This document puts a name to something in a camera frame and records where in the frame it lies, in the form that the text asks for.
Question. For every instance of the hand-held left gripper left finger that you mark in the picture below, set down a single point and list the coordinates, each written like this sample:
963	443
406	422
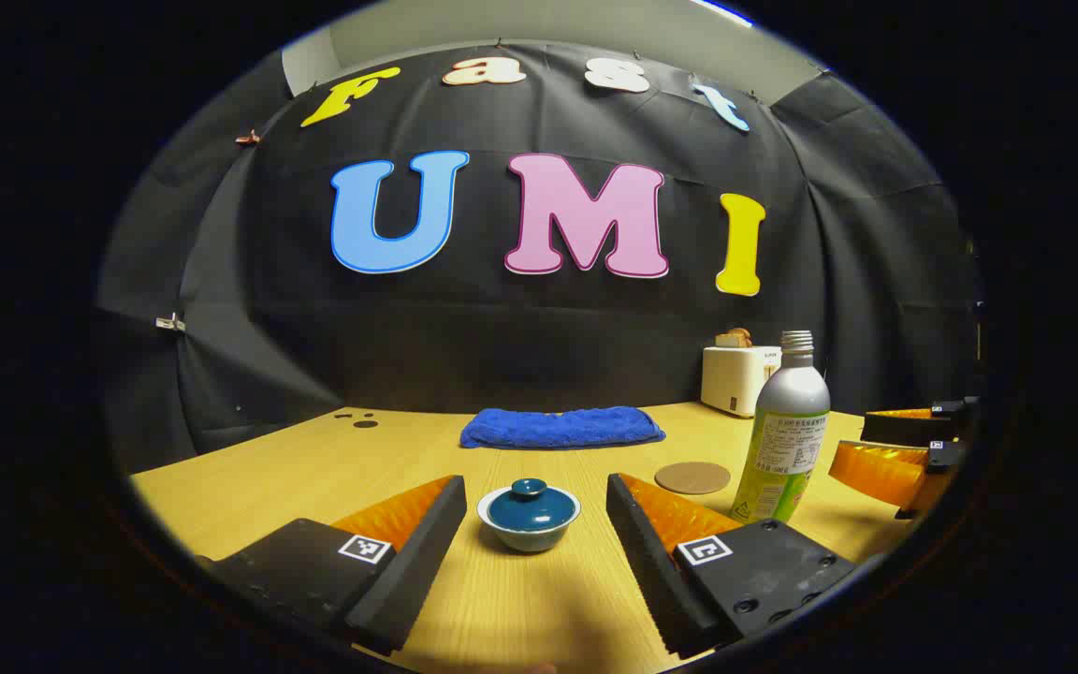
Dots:
408	571

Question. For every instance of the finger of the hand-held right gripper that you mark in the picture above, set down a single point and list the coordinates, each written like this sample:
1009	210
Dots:
885	473
909	429

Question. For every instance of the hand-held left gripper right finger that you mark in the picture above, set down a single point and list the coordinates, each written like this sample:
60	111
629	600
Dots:
651	571

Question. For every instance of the round cork coaster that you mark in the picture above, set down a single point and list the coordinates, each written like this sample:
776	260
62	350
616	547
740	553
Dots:
689	477

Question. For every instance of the silver green water bottle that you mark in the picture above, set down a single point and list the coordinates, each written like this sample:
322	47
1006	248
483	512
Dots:
787	412

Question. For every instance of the teal teacup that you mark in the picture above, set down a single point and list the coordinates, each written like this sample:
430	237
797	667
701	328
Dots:
530	541

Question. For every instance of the teal teacup lid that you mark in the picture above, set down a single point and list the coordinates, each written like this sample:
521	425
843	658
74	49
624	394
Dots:
530	510

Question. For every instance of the blue towel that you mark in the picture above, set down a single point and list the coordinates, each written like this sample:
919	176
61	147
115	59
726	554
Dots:
558	429

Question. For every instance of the white toaster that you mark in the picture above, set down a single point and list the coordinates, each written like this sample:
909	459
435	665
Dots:
731	379

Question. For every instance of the toast slice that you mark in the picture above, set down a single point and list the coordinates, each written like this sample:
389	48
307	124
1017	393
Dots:
734	339

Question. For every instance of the black backdrop cloth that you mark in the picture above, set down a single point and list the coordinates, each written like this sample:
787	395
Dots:
502	346

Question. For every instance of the silver cloth clip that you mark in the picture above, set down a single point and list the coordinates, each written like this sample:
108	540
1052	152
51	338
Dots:
170	324

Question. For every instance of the red cloth clip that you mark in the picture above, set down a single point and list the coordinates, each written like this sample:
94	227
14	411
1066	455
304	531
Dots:
247	139

